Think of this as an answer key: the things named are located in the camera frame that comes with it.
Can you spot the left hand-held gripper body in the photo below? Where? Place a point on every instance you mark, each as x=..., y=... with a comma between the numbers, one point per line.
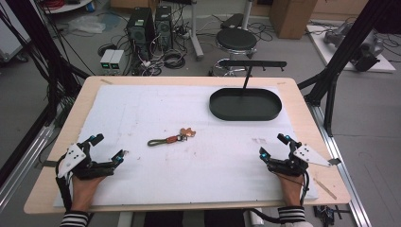
x=80, y=165

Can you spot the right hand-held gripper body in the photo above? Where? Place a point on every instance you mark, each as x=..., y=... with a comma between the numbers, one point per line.
x=293, y=164

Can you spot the black key rack with tray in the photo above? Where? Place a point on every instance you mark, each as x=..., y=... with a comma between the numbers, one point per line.
x=246, y=107

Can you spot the person's right hand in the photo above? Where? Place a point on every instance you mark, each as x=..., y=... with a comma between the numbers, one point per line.
x=291, y=190

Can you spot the person's left hand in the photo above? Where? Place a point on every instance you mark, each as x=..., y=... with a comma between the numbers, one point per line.
x=83, y=192

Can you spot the thin wooden stick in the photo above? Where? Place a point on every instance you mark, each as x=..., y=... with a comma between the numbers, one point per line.
x=324, y=188

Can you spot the small electronics board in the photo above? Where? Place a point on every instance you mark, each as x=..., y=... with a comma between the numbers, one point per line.
x=326, y=214

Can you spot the white table mat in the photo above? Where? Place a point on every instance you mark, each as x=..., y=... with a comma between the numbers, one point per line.
x=189, y=176

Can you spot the white power supply box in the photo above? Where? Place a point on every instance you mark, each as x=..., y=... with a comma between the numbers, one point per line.
x=106, y=59
x=116, y=60

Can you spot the person's legs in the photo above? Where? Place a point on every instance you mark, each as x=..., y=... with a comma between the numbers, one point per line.
x=192, y=219

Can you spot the white floor board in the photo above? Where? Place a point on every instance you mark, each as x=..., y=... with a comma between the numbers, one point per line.
x=331, y=53

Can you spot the black round stool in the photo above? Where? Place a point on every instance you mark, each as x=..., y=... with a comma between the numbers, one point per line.
x=236, y=39

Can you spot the clear plastic bag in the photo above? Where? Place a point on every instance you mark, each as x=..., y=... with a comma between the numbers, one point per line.
x=88, y=24

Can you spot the large black computer tower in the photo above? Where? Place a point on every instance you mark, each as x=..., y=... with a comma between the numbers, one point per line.
x=140, y=31

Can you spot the grey machine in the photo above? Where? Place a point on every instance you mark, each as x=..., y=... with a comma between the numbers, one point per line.
x=367, y=52

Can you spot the cardboard box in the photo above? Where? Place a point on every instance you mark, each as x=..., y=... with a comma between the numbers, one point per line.
x=291, y=17

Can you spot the black foot pedal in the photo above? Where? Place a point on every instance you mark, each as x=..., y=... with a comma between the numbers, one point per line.
x=231, y=21

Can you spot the slim black computer tower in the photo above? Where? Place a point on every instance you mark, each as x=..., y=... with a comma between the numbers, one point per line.
x=163, y=26

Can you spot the white metal stand leg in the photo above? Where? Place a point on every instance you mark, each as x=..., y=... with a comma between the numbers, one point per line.
x=196, y=34

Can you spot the aluminium rail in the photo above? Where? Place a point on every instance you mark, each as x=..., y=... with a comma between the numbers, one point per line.
x=28, y=154
x=343, y=176

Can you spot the black metal frame stand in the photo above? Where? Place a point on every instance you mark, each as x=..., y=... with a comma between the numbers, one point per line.
x=343, y=53
x=41, y=41

